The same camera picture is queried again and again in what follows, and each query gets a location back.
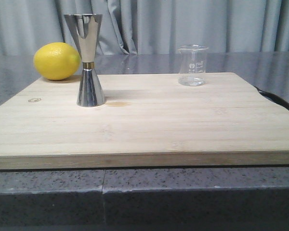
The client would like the clear glass beaker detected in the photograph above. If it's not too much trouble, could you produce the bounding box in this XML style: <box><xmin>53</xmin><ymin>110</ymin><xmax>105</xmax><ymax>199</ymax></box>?
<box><xmin>178</xmin><ymin>45</ymin><xmax>209</xmax><ymax>87</ymax></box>

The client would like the grey curtain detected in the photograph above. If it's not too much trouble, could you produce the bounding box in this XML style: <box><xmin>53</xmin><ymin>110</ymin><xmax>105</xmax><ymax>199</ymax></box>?
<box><xmin>0</xmin><ymin>0</ymin><xmax>289</xmax><ymax>55</ymax></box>

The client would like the wooden cutting board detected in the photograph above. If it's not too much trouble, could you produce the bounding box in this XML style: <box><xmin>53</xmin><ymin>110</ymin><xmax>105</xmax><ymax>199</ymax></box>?
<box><xmin>0</xmin><ymin>73</ymin><xmax>289</xmax><ymax>169</ymax></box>

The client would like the yellow lemon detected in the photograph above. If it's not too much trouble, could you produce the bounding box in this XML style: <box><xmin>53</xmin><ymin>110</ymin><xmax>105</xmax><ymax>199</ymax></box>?
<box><xmin>33</xmin><ymin>42</ymin><xmax>80</xmax><ymax>80</ymax></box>

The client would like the steel double jigger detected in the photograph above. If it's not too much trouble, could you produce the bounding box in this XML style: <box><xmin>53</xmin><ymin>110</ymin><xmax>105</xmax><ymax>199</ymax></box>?
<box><xmin>64</xmin><ymin>14</ymin><xmax>105</xmax><ymax>107</ymax></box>

